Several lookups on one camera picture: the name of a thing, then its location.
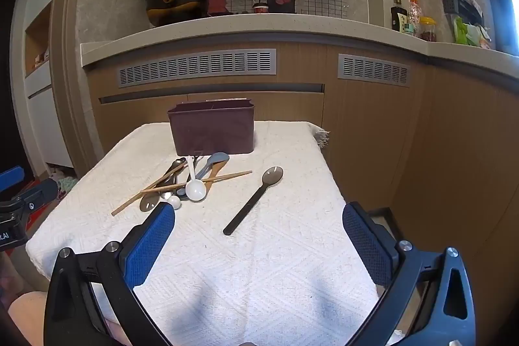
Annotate long grey vent grille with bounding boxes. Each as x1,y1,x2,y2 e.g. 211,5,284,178
118,48,277,89

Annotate plain metal spoon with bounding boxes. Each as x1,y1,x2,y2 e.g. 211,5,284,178
139,163,181,211

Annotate maroon plastic utensil holder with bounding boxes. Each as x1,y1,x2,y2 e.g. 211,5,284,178
167,98,256,157

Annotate grey wall utensil rack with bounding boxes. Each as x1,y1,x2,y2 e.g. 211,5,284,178
441,0,484,18

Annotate wooden chopstick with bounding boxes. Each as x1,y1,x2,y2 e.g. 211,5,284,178
111,163,188,216
140,170,253,196

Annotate jar with yellow lid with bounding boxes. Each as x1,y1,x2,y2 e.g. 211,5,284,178
419,16,438,43

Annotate wooden spoon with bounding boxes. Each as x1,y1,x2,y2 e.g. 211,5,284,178
204,160,228,196

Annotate white textured table cloth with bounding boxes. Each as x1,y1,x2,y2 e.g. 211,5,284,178
25,121,382,335

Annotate black-handled translucent brown spoon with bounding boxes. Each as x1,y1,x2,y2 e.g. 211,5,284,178
223,166,284,236

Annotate colourful cloth heap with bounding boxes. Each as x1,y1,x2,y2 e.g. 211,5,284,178
48,173,78,201

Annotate clear bottle with orange cap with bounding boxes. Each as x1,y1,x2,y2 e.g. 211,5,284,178
408,0,421,35

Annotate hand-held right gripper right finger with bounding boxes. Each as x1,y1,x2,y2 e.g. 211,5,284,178
342,202,476,346

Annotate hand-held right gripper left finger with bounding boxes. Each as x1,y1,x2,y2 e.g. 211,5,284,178
44,202,176,346

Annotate dark packet with label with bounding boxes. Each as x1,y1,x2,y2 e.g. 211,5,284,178
390,6,408,33

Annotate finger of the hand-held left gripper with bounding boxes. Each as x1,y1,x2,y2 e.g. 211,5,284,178
0,166,26,193
14,179,60,215

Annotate white shelf unit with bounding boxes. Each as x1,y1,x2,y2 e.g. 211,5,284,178
23,0,76,170

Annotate shovel-shaped metal spoon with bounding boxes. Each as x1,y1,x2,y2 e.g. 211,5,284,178
174,155,201,201

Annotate short grey vent grille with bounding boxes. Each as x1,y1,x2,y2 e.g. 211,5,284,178
337,54,411,87

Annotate large white plastic spoon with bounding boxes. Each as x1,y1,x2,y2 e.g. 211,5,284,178
185,156,207,202

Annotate black pot with yellow handle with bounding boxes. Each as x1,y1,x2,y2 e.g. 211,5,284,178
145,0,211,27

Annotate green plastic bags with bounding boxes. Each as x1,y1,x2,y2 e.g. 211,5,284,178
453,17,492,48

